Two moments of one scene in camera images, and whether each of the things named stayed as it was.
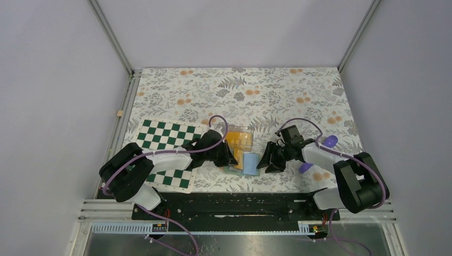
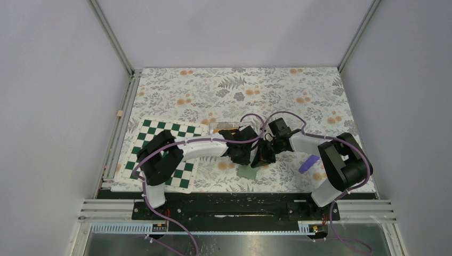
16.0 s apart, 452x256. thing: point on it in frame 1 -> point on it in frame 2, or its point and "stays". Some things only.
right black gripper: (276, 166) -> (261, 158)
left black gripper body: (220, 159) -> (243, 158)
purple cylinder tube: (330, 142) -> (308, 164)
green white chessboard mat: (153, 134) stays
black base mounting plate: (235, 212) stays
